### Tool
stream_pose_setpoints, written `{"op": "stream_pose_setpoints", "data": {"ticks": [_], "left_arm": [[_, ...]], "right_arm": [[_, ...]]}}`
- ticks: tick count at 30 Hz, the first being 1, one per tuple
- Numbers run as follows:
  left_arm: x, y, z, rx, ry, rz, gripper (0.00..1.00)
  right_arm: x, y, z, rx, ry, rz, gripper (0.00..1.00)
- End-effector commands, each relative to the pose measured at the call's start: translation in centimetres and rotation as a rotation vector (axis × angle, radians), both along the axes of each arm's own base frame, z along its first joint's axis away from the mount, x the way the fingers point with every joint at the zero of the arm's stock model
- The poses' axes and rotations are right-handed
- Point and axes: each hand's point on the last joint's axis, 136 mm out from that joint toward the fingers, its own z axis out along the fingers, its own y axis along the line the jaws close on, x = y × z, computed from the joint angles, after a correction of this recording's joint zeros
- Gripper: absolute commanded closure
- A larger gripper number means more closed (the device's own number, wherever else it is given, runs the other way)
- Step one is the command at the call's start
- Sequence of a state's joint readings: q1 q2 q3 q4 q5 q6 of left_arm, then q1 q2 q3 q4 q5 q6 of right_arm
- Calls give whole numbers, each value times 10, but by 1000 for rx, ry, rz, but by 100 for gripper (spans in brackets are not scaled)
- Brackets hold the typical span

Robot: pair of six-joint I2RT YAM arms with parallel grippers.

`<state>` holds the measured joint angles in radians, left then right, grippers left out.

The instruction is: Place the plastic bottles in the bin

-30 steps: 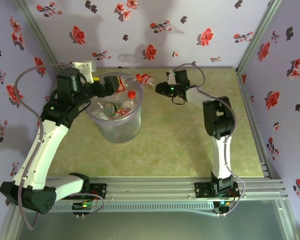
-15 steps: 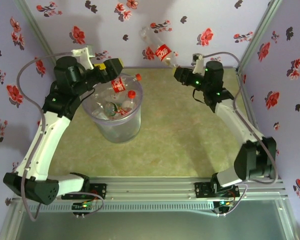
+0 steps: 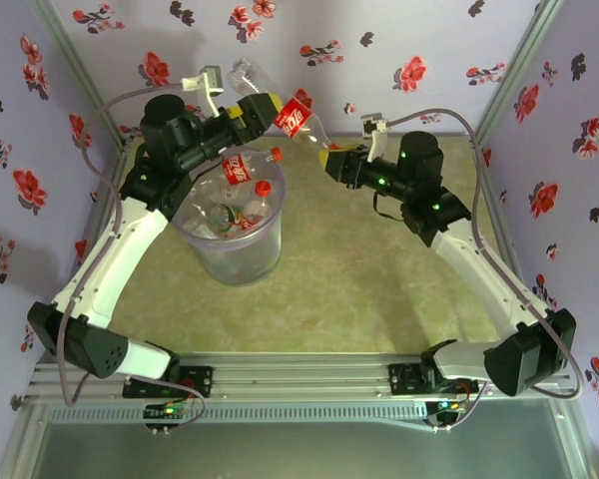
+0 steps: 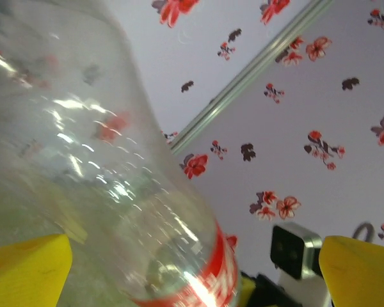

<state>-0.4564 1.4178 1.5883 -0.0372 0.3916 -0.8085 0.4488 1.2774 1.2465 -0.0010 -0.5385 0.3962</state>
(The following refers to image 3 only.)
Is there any clear cola bottle red label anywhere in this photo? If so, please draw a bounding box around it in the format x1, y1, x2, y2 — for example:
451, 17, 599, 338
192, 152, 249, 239
221, 146, 285, 189
226, 56, 341, 153
242, 180, 276, 226

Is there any clear bottle green white label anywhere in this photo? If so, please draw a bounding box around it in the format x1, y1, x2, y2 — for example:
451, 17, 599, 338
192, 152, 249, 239
207, 203, 246, 235

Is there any clear plastic bin purple rim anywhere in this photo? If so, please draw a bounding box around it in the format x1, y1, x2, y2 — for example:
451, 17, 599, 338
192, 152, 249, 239
172, 147, 287, 286

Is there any small green circuit board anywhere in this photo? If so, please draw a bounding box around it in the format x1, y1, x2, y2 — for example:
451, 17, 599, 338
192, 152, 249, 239
425, 398, 469, 416
144, 402, 190, 421

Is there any brushed metal panel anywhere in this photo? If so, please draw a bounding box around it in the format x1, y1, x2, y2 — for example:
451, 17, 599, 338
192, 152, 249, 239
24, 421, 588, 479

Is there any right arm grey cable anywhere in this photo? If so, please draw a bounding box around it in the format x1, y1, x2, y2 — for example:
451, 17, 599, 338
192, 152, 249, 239
384, 108, 584, 400

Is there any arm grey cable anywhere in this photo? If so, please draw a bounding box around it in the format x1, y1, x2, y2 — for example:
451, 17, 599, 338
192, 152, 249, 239
384, 108, 584, 400
57, 82, 189, 406

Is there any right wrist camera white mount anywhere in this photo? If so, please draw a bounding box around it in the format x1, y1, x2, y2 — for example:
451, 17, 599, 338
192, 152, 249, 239
359, 113, 391, 162

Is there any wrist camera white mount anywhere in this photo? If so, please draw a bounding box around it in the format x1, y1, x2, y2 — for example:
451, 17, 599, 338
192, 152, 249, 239
179, 64, 227, 121
359, 113, 391, 162

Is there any thin black cable loop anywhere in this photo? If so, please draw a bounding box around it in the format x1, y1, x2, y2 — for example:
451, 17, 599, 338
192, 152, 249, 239
370, 191, 406, 225

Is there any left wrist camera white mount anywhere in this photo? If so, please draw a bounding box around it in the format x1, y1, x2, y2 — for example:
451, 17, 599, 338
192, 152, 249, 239
179, 64, 227, 121

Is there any left arm grey cable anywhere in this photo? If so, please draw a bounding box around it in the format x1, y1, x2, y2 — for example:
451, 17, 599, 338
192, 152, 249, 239
57, 82, 189, 406

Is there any aluminium side rail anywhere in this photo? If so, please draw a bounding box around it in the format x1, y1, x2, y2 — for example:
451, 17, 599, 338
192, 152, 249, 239
471, 142, 575, 395
54, 142, 134, 363

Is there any aluminium frame corner post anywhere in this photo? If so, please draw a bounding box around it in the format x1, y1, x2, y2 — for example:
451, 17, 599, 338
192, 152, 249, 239
27, 0, 131, 149
471, 0, 566, 147

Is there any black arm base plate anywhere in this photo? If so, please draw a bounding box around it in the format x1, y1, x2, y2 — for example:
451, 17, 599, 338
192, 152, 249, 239
387, 362, 480, 399
123, 363, 216, 400

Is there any aluminium mounting rail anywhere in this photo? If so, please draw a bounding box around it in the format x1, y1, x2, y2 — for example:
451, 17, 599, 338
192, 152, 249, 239
29, 351, 578, 400

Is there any thin grey base cable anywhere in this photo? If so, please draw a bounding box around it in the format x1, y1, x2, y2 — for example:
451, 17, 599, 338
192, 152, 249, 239
427, 378, 491, 434
149, 371, 210, 436

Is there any grey slotted cable duct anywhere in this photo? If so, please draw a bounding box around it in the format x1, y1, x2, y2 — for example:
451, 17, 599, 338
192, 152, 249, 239
44, 406, 433, 425

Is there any aluminium frame leg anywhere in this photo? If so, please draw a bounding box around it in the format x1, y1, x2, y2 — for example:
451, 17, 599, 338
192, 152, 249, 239
0, 398, 49, 479
553, 396, 599, 479

